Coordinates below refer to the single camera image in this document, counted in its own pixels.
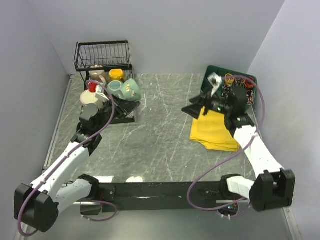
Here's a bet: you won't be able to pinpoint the yellow cup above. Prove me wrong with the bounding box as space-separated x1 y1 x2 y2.
108 68 125 82

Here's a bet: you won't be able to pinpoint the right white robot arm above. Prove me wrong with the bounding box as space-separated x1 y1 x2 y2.
182 86 296 212

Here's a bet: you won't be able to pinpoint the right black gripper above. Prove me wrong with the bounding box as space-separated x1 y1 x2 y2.
182 84 233 120

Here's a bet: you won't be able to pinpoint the green compartment organizer tray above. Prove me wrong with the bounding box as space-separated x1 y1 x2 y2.
200 65 258 110

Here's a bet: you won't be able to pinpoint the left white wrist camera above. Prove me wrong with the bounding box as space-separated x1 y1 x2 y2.
95 85 110 103

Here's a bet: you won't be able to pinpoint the pink mug purple interior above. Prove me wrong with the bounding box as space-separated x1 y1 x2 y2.
89 69 108 85

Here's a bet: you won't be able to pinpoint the black wire dish rack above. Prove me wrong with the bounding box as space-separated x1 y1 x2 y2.
73 39 136 125

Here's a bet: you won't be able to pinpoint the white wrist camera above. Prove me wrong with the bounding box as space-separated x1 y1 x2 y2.
207 72 223 97
95 85 110 103

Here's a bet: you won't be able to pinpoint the red mug white squiggles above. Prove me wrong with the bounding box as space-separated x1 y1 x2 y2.
86 82 99 93

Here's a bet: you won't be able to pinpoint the small teal cup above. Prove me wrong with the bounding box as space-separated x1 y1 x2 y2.
119 78 142 102

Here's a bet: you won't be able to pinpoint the black base beam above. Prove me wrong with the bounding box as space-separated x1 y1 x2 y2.
99 181 241 211

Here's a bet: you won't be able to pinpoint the blue-green glazed mug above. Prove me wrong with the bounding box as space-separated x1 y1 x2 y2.
107 80 123 96

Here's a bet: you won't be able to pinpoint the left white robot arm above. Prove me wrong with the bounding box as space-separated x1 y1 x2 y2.
14 96 140 237

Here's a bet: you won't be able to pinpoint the white floral mug green interior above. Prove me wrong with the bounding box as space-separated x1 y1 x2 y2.
79 90 102 109

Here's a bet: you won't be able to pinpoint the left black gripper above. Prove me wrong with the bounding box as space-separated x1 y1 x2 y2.
94 93 140 133

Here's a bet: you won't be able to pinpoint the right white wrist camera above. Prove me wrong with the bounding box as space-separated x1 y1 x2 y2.
207 72 223 97

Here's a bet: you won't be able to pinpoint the yellow folded cloth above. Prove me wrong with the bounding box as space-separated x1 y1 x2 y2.
189 107 240 152

